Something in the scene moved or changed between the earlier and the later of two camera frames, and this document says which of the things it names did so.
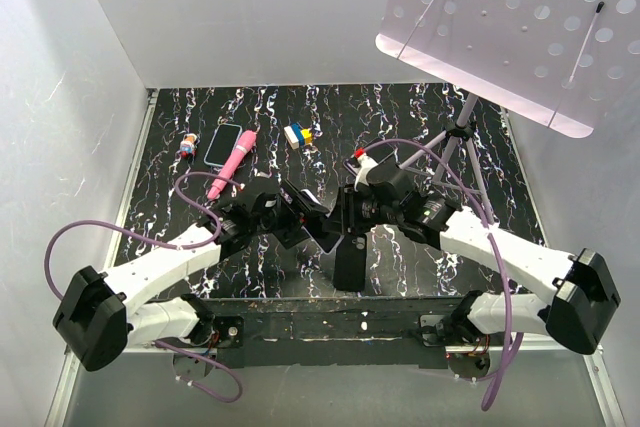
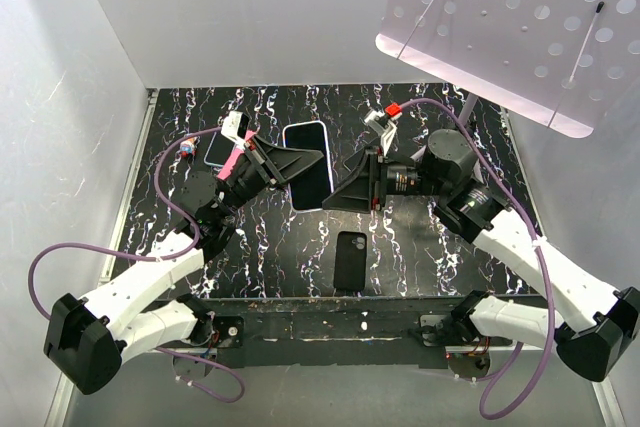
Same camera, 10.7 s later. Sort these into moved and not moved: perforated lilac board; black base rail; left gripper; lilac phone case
Moved: lilac phone case; left gripper
Not moved: perforated lilac board; black base rail
